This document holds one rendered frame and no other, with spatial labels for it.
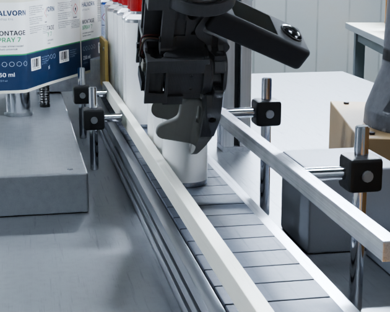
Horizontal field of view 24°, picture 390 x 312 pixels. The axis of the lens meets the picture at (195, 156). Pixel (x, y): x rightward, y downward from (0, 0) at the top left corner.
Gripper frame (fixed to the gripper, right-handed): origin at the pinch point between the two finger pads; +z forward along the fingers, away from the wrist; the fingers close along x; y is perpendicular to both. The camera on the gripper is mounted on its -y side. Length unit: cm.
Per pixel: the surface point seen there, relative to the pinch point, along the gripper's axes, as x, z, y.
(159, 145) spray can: -8.4, 7.9, 2.8
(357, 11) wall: -382, 239, -191
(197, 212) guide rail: 18.3, -8.4, 4.3
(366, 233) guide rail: 34.6, -22.8, -2.7
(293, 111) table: -59, 46, -34
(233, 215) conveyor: 11.3, -0.3, -1.4
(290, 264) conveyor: 24.2, -7.7, -2.7
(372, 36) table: -238, 156, -135
